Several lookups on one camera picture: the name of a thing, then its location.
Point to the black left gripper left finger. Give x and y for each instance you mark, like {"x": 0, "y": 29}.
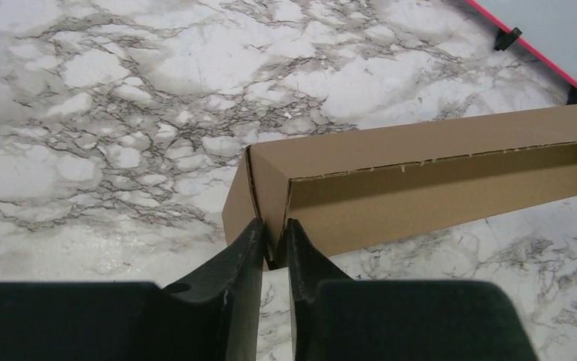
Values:
{"x": 210, "y": 314}

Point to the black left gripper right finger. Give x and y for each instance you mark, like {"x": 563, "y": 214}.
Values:
{"x": 335, "y": 317}

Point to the pink framed whiteboard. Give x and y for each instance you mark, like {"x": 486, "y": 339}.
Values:
{"x": 549, "y": 30}

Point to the brown cardboard box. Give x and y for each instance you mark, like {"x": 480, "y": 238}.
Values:
{"x": 355, "y": 189}

